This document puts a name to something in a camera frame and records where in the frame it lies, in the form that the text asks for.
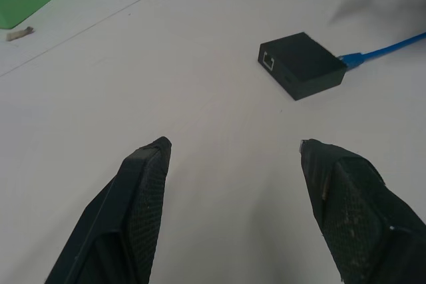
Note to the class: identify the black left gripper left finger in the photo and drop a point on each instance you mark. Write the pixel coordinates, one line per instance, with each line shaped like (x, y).
(116, 217)

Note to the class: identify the small black network box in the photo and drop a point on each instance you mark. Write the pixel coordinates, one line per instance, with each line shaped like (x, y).
(304, 64)

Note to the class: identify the small brown tape scrap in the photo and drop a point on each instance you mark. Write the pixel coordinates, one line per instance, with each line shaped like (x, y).
(20, 34)

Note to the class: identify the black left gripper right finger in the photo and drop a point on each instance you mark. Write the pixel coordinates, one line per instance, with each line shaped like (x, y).
(359, 217)

